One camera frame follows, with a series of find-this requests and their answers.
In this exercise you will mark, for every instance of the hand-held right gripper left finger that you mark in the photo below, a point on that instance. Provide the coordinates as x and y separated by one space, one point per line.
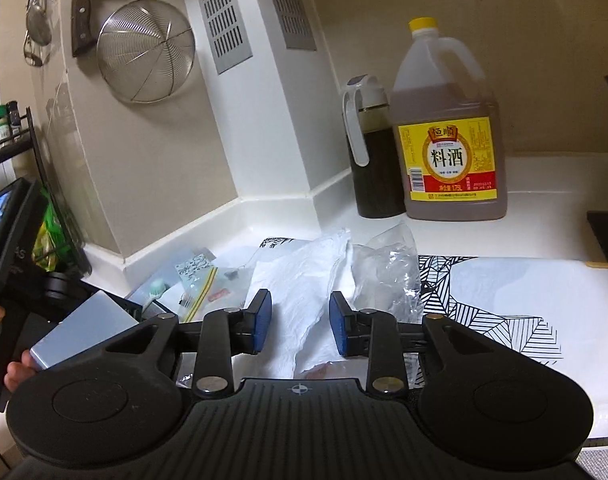
260 320

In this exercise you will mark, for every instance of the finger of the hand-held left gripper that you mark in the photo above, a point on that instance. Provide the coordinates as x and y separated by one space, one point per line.
91 285

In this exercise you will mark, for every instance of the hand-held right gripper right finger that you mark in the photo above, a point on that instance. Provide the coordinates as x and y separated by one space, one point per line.
340 325

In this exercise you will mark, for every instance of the grey rectangular box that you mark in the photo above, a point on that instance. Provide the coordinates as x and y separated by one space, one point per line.
84 330

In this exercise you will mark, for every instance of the white plastic bag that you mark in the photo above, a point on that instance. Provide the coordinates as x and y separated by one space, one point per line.
294 280

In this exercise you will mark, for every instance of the clear zip bag yellow line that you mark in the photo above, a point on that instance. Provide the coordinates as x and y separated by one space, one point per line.
204 280

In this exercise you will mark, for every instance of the person's left hand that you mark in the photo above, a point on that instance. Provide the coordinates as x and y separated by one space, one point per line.
21 370

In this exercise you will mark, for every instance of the green snack bag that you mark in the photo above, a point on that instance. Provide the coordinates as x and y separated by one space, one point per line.
49 235

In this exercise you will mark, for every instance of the crinkled clear plastic bag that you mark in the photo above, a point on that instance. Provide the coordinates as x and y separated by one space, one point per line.
388 270

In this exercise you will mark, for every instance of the green cap spice jar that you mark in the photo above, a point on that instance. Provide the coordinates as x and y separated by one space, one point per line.
1 125

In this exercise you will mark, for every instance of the black cap spice jar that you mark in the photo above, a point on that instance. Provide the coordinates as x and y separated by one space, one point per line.
15 120

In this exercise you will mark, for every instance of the dark oil dispenser bottle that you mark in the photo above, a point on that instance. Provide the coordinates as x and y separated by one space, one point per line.
378 175

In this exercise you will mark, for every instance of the metal mesh strainer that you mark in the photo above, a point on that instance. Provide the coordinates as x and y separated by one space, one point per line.
144 50

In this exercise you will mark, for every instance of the hanging kitchen cleaver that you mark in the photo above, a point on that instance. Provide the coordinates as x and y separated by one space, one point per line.
84 10

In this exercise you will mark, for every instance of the cooking wine jug yellow label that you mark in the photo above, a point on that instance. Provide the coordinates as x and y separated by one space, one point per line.
448 110

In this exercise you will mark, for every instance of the grey vent grille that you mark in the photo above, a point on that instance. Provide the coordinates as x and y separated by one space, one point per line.
219 10

